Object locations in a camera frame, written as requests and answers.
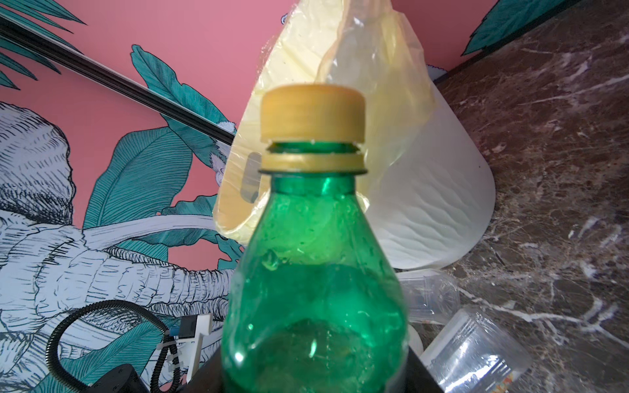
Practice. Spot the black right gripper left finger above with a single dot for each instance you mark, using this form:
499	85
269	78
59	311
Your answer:
209	378

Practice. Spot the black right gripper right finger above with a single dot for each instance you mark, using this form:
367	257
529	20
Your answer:
418	379

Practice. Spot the clear bottle sunflower label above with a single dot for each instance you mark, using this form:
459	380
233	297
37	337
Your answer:
473	354

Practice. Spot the small green Sprite bottle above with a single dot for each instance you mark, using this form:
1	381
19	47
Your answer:
314	305

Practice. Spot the white ribbed trash bin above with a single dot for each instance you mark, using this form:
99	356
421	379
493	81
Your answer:
435	203

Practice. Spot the yellow plastic bin liner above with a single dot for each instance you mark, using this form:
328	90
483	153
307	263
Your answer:
364	45

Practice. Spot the clear bottle green band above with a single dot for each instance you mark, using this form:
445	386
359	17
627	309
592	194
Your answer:
432	297

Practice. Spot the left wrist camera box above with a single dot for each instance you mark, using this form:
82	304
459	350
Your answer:
189	340

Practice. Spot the black frame post left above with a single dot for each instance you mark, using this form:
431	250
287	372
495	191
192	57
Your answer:
88	68

